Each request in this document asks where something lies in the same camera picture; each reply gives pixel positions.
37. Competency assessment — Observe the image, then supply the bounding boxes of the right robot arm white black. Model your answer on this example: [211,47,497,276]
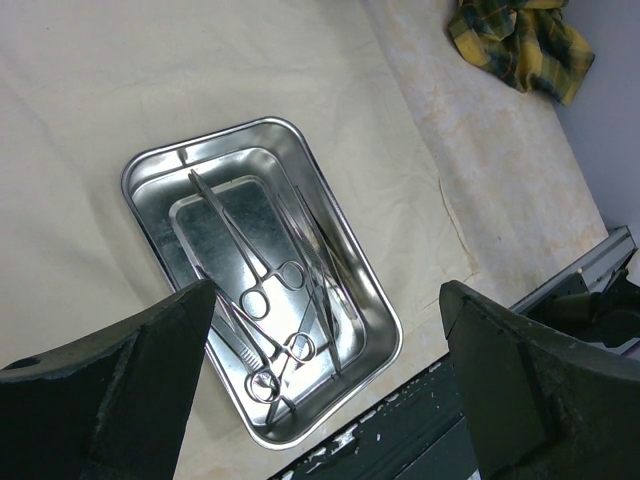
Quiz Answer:
[531,268,639,348]

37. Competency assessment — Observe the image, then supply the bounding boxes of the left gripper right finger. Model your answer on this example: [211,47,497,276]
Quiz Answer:
[439,281,639,479]

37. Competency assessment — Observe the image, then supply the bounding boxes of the aluminium front rail frame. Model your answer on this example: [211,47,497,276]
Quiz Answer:
[510,226,637,315]

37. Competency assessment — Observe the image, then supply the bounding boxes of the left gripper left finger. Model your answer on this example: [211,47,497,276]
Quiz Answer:
[1,280,216,479]

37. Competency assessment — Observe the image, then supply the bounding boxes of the yellow plaid shirt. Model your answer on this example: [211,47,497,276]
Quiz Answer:
[447,0,595,106]

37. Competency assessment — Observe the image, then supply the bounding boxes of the steel hemostat forceps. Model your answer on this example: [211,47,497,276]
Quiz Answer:
[211,288,317,408]

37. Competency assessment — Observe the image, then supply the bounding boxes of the steel clamp in tray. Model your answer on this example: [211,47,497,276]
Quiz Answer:
[267,184,359,421]

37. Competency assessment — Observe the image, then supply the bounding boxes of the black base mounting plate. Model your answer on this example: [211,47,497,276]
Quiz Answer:
[273,355,480,479]

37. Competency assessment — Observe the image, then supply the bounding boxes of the beige cloth wrap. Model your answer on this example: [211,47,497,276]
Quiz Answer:
[0,0,481,480]

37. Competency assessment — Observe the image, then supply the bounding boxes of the steel instrument tray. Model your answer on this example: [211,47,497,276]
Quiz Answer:
[121,117,402,450]

